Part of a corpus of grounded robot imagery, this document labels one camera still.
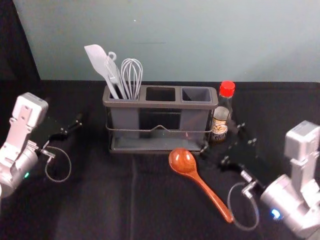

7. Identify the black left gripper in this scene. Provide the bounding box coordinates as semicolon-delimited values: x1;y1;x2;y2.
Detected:
31;112;84;151

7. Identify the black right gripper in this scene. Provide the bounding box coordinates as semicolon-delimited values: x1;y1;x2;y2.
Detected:
199;119;292;189

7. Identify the sauce bottle with red cap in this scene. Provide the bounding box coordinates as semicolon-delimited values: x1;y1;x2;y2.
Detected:
208;80;237;145

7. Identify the brown wooden spoon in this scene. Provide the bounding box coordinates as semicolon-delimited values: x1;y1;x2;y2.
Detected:
168;147;234;224

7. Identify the grey fork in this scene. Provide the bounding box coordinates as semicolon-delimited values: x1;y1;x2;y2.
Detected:
103;58;121;100

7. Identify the grey silicone spatula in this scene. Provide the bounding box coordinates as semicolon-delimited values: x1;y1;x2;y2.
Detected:
83;44;121;100

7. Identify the black rack with steel bars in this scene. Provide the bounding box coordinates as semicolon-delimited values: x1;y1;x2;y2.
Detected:
102;84;220;155

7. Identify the black table cloth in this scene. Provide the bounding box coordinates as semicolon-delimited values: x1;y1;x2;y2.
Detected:
0;78;320;240

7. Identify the thin dark left gripper cable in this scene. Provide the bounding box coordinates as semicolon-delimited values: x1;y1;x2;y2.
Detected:
37;133;73;183

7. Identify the thin dark gripper cable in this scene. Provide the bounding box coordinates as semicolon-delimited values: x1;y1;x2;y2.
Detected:
37;133;73;183
219;161;260;231

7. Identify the thin dark right gripper cable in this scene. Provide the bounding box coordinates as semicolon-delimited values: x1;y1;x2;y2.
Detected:
219;161;260;231

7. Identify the grey wire whisk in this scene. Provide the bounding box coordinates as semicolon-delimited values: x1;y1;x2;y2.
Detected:
120;58;144;100

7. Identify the grey utensil with ring handle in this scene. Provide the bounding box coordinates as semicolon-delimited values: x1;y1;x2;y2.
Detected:
107;51;128;100

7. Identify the plain pale wall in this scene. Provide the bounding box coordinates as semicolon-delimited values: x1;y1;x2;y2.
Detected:
12;0;320;83

